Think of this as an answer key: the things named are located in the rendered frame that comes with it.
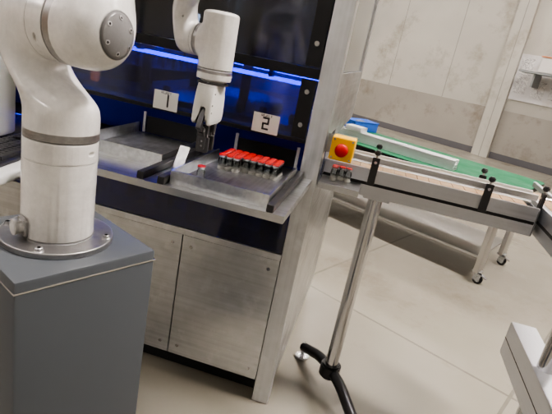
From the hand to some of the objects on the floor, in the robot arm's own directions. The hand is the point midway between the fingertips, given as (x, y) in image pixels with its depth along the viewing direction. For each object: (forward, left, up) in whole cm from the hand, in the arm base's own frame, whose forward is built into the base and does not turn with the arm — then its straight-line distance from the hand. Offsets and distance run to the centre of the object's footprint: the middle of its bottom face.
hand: (204, 143), depth 122 cm
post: (+42, -5, -99) cm, 107 cm away
